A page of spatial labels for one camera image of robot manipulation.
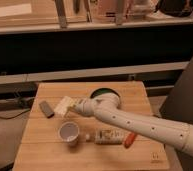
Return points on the black bag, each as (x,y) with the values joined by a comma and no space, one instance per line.
(175,8)

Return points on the orange carrot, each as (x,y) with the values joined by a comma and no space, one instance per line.
(129,140)

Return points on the white sponge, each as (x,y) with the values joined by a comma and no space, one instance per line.
(61,107)

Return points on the white paper cup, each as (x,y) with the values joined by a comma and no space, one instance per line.
(69,133)

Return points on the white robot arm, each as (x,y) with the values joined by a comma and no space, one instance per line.
(105,108)

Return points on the green ceramic bowl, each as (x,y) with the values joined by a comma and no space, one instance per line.
(101,91)

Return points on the white plastic bottle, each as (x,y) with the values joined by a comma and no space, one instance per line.
(105,137)

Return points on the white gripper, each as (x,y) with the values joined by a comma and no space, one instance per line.
(85,107)

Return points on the grey rectangular block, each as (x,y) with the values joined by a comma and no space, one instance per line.
(46,109)

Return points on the white paper sheet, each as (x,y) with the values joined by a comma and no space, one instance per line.
(14,10)

